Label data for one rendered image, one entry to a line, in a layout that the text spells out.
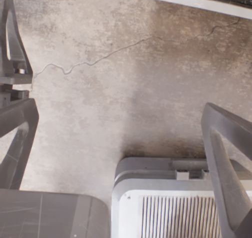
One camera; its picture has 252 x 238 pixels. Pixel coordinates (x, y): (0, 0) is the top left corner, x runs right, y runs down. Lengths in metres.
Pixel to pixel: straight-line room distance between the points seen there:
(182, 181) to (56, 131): 0.53
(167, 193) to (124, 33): 0.60
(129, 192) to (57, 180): 0.41
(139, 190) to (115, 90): 0.40
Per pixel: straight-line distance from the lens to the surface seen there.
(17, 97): 0.24
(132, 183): 0.72
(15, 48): 0.24
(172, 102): 0.92
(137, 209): 0.75
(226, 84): 0.98
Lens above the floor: 0.90
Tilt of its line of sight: 82 degrees down
